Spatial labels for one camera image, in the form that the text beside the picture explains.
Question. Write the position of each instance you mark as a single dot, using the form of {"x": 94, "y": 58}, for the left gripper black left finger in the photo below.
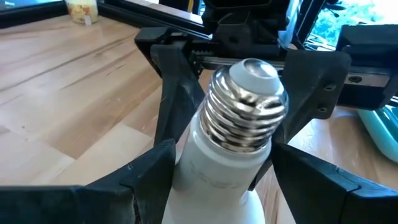
{"x": 93, "y": 205}

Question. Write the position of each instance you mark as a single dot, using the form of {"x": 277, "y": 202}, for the black aluminium table frame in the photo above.
{"x": 31, "y": 17}

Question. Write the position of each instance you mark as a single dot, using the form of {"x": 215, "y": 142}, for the white LED light bulb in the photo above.
{"x": 217, "y": 174}

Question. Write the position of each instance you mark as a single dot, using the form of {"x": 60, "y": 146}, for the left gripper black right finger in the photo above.
{"x": 335, "y": 199}

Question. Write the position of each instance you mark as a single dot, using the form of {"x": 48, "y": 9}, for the teal calculator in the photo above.
{"x": 382, "y": 133}

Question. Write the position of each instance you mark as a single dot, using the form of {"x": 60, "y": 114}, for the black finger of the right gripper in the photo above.
{"x": 178, "y": 93}
{"x": 314, "y": 84}

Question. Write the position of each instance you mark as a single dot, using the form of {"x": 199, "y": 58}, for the clear jar yellow contents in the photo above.
{"x": 81, "y": 11}

